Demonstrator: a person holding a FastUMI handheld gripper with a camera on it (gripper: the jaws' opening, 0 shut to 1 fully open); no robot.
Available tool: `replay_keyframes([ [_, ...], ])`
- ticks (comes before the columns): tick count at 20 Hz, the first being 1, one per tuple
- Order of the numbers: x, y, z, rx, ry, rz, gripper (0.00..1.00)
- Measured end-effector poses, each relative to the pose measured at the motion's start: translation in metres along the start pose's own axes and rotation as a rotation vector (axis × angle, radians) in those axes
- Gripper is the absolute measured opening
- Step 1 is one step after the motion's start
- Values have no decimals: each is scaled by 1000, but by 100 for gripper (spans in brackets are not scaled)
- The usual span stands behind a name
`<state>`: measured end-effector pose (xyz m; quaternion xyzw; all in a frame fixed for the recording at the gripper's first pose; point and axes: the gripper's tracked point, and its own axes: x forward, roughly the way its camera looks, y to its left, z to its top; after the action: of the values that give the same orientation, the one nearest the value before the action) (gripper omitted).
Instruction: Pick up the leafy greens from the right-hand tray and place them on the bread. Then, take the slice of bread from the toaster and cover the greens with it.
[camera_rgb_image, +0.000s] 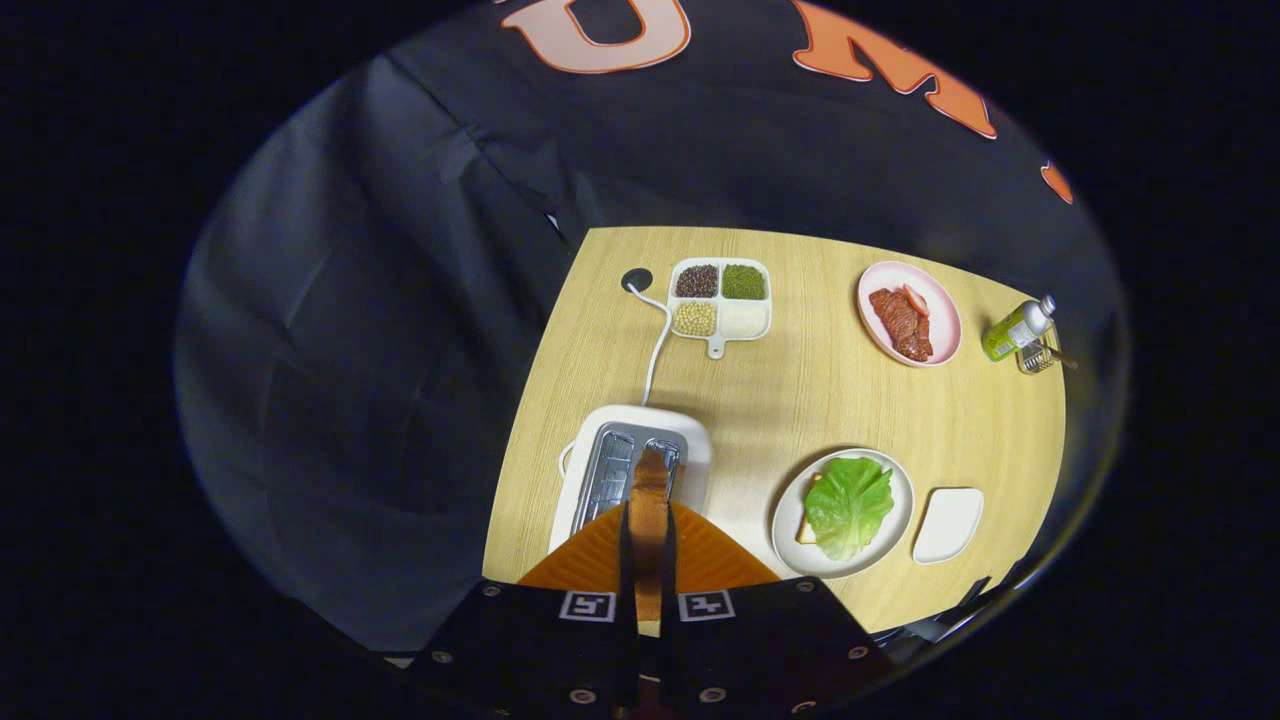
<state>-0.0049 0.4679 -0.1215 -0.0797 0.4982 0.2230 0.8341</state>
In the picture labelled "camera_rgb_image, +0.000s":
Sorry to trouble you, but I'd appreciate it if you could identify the round grey plate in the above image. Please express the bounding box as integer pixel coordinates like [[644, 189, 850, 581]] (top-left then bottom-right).
[[771, 448, 915, 580]]

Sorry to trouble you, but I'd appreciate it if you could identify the pink plate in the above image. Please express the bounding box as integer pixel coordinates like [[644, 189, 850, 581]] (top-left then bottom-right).
[[857, 261, 963, 369]]

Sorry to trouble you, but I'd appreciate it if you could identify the brown meat slice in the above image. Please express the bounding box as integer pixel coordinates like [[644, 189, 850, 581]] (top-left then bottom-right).
[[869, 288, 934, 362]]

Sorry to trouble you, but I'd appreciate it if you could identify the white toaster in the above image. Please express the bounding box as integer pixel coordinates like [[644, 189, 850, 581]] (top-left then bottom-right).
[[548, 404, 714, 554]]

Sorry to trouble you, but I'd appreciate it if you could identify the white power cable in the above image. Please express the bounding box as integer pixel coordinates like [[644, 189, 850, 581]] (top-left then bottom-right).
[[625, 283, 673, 407]]

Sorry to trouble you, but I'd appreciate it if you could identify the green lettuce leaf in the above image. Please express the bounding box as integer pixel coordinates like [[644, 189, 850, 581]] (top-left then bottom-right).
[[804, 456, 896, 562]]

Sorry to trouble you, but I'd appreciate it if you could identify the small white square dish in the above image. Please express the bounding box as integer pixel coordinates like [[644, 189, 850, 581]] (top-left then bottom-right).
[[911, 487, 985, 565]]

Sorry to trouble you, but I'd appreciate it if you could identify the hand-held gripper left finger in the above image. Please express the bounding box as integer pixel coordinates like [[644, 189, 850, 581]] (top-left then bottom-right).
[[405, 500, 641, 720]]

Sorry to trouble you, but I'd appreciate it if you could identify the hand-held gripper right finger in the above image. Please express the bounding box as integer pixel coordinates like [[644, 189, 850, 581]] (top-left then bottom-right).
[[660, 500, 901, 720]]

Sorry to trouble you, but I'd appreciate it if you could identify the toasted bread slice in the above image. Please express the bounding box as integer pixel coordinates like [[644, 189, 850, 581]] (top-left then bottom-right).
[[628, 447, 673, 626]]

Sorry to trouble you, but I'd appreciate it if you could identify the green label bottle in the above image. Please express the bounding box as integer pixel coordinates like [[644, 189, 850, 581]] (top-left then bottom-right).
[[981, 295, 1057, 362]]

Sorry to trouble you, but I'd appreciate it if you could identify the dark metal frame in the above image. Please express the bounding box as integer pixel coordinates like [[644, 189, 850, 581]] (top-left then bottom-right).
[[900, 575, 1031, 641]]

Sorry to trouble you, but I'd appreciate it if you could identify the white bread slice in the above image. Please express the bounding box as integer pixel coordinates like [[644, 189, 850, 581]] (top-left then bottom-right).
[[796, 473, 823, 546]]

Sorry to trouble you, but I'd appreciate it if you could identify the white divided tray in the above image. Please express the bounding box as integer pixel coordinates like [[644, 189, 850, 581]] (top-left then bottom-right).
[[666, 257, 772, 360]]

